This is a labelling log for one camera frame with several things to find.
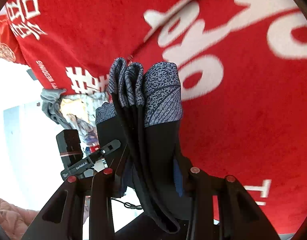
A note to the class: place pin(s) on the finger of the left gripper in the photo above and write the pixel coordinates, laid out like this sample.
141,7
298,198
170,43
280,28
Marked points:
105,150

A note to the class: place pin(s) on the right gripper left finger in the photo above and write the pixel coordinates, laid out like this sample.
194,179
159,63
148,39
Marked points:
62,215

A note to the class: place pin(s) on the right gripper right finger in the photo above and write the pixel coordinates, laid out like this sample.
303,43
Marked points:
221,208

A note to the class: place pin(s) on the black pants grey waistband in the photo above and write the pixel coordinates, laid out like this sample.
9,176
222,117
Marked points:
145,115

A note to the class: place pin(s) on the floral cloth pile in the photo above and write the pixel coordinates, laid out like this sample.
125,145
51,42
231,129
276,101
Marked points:
76,111

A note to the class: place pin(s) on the pink quilted fabric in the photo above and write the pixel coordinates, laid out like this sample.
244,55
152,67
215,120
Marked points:
15,220

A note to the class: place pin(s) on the red patterned pillow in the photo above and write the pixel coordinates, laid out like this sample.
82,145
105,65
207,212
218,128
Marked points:
9,46

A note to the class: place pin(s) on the red blanket white print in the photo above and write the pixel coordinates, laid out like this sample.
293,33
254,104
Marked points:
242,65

